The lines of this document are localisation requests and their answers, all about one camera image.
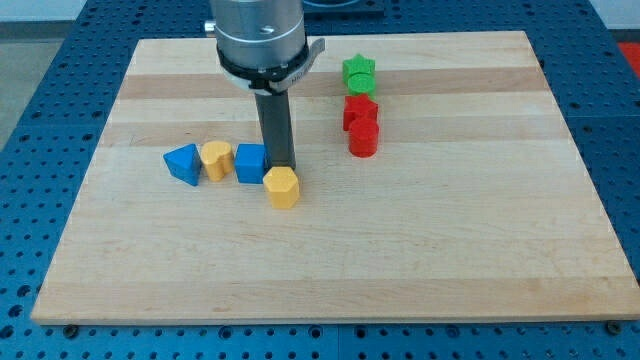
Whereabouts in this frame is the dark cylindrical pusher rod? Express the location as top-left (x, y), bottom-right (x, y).
top-left (254, 91), bottom-right (296, 169)

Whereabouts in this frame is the yellow heart block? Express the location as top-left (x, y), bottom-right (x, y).
top-left (200, 141), bottom-right (234, 182)

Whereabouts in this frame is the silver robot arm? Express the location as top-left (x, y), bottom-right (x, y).
top-left (210, 0), bottom-right (326, 96)

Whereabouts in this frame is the green cylinder block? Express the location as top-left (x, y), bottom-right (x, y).
top-left (346, 73), bottom-right (376, 99)

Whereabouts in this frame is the red star block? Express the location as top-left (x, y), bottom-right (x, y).
top-left (342, 94), bottom-right (379, 131)

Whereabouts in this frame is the wooden board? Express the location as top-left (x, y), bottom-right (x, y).
top-left (31, 31), bottom-right (639, 326)

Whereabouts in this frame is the blue triangle block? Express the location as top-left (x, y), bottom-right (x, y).
top-left (163, 144), bottom-right (201, 186)

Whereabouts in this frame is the green star block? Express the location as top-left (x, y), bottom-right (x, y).
top-left (342, 53), bottom-right (375, 83)

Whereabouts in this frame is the blue cube block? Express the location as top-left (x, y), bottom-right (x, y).
top-left (234, 143), bottom-right (266, 184)

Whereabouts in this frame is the red cylinder block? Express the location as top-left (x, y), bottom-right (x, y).
top-left (349, 119), bottom-right (380, 158)

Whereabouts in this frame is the yellow hexagon block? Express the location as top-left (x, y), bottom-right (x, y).
top-left (263, 166), bottom-right (300, 209)

